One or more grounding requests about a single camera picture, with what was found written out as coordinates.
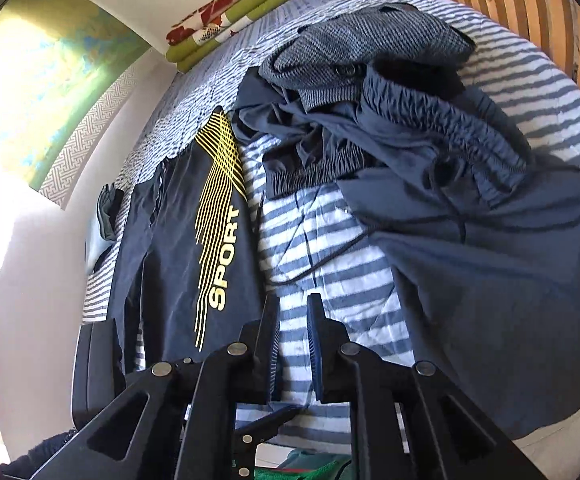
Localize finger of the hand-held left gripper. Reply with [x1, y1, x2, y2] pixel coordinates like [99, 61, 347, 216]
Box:
[232, 404, 301, 480]

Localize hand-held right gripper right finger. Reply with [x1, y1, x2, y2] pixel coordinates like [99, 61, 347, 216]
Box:
[307, 292, 540, 480]

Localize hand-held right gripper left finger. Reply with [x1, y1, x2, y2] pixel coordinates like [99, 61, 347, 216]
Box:
[30, 294, 283, 480]

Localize black sport shorts yellow stripes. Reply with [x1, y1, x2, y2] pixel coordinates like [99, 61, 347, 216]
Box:
[107, 107, 265, 376]

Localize person's left forearm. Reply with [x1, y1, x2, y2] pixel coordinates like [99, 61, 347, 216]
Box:
[0, 430, 78, 480]

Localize green cloth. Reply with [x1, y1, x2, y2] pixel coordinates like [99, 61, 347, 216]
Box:
[255, 450, 355, 480]

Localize blue striped bed quilt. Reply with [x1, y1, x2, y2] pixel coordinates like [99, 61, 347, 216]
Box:
[82, 0, 580, 441]

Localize grey-blue folded cloth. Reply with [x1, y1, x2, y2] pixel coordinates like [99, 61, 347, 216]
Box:
[85, 185, 122, 276]

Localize dark navy shorts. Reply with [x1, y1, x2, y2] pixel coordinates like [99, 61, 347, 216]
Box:
[232, 67, 371, 199]

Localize grey tweed garment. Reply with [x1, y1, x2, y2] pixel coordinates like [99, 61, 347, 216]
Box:
[260, 4, 473, 111]

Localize green floral folded blanket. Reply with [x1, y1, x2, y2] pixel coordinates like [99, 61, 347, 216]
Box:
[165, 0, 295, 61]

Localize wooden slatted bed railing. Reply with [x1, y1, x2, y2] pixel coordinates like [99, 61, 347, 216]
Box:
[337, 0, 580, 121]

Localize navy drawstring pants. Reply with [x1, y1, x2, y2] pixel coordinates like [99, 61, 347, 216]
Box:
[270, 67, 580, 441]

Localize landscape wall poster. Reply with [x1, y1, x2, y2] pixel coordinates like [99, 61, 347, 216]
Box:
[0, 0, 153, 211]

